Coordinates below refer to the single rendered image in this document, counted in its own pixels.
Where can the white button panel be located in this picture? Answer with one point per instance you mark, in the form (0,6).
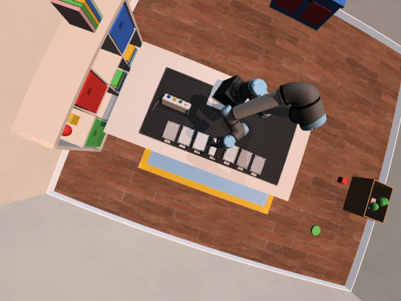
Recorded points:
(176,104)

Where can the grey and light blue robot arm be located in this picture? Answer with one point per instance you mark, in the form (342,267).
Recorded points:
(300,100)

